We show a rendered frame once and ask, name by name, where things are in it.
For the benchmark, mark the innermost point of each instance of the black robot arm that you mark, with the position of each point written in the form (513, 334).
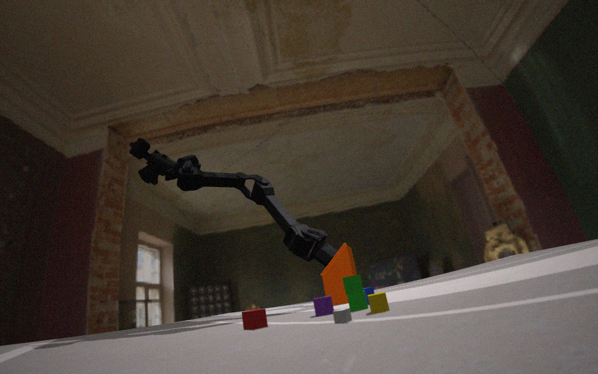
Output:
(299, 238)

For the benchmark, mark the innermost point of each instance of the yellow block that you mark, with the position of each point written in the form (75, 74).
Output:
(378, 303)

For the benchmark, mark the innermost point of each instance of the purple block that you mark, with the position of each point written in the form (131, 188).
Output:
(323, 306)

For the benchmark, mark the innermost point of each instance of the blue block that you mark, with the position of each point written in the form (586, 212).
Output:
(368, 291)

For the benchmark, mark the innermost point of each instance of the green block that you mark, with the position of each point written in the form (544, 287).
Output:
(357, 301)
(353, 284)

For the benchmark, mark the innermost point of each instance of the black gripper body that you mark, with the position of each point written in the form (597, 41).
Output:
(139, 150)

